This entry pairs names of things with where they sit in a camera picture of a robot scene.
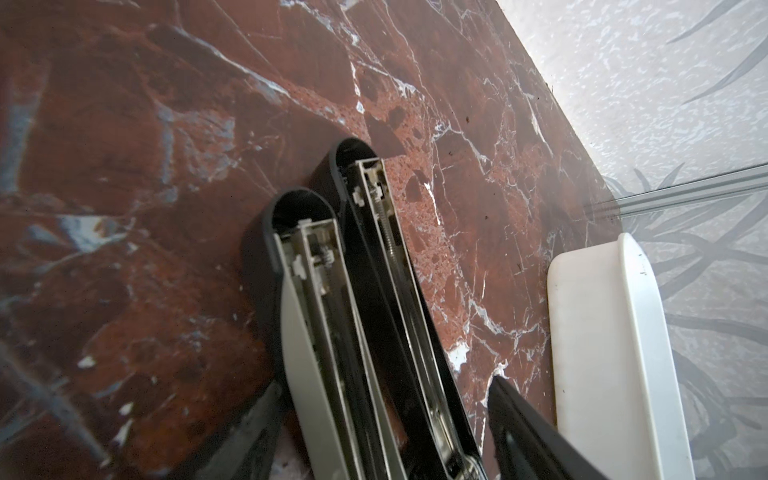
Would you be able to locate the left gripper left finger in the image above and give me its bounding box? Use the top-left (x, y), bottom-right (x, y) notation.
top-left (167, 381), bottom-right (285, 479)

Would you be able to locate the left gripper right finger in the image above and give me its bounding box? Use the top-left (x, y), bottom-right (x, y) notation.
top-left (488, 376), bottom-right (605, 480)

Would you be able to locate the black stapler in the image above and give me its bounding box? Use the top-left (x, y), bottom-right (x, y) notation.
top-left (310, 137), bottom-right (487, 479)

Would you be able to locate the beige grey stapler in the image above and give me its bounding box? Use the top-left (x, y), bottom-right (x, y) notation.
top-left (240, 187), bottom-right (407, 479)

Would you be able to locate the white plastic tray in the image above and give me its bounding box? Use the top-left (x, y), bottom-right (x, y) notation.
top-left (547, 233), bottom-right (695, 479)

